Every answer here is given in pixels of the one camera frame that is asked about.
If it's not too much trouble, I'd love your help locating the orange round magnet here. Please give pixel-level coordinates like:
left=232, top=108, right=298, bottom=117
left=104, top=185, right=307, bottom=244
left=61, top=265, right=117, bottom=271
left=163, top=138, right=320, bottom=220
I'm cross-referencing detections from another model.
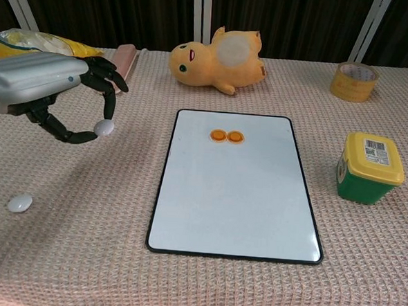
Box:
left=225, top=130, right=245, bottom=145
left=208, top=128, right=228, bottom=144

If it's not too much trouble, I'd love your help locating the yellow snack bag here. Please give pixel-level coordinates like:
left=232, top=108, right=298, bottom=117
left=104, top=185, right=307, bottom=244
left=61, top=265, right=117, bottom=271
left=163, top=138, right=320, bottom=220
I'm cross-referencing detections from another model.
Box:
left=0, top=28, right=106, bottom=68

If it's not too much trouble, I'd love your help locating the yellow plush toy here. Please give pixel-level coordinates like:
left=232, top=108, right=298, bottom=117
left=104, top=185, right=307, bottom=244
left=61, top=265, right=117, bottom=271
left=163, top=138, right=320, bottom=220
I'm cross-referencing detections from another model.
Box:
left=167, top=22, right=270, bottom=98

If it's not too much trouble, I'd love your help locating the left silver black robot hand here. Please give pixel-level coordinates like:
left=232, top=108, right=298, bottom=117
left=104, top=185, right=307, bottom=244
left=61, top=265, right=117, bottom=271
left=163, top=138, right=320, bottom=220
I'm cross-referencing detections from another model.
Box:
left=0, top=48, right=131, bottom=147

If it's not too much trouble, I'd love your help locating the white round magnet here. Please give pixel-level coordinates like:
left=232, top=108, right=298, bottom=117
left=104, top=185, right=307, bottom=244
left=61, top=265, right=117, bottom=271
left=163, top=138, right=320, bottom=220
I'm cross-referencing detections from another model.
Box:
left=92, top=118, right=117, bottom=138
left=6, top=192, right=35, bottom=215

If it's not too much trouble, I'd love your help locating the yellow tape roll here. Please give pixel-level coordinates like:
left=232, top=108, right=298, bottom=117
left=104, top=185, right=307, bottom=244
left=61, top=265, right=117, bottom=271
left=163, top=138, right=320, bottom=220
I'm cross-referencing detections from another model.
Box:
left=328, top=60, right=381, bottom=105

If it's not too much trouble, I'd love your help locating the white magnetic board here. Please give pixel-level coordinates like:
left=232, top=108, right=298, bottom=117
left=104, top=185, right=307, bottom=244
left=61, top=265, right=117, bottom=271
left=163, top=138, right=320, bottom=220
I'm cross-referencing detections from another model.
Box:
left=145, top=107, right=332, bottom=266

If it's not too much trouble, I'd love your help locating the pink pencil case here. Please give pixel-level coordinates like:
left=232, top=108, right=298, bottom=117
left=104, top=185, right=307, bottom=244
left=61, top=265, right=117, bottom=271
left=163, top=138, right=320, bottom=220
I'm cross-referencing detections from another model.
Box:
left=112, top=43, right=138, bottom=94

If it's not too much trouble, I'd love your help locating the green container with yellow lid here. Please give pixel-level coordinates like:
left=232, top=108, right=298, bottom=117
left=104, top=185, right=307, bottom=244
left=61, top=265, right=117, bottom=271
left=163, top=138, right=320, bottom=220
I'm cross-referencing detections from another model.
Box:
left=333, top=130, right=408, bottom=208

